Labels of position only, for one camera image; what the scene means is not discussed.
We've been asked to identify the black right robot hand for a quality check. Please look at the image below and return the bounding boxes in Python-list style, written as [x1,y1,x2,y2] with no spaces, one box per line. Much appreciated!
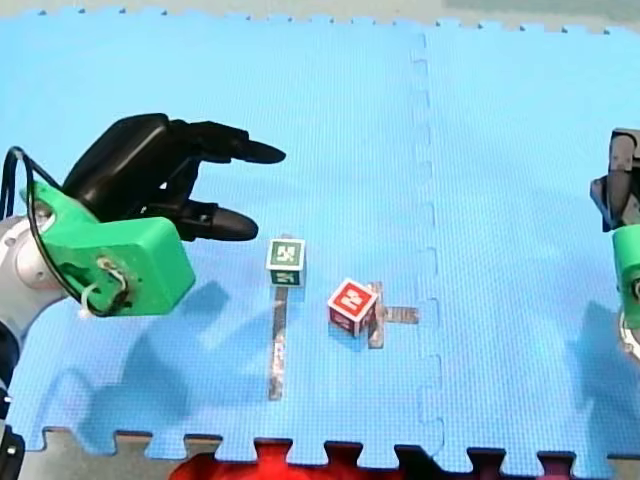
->
[589,128,640,233]

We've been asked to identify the green cube white marks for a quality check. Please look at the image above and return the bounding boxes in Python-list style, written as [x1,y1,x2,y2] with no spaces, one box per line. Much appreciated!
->
[265,238,306,288]

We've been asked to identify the red cube white marks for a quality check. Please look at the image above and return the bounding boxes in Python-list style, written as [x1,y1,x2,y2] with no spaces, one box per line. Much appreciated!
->
[327,279,380,335]

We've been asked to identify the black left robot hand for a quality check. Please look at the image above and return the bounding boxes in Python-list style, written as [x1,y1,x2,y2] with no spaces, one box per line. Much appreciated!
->
[61,113,287,243]

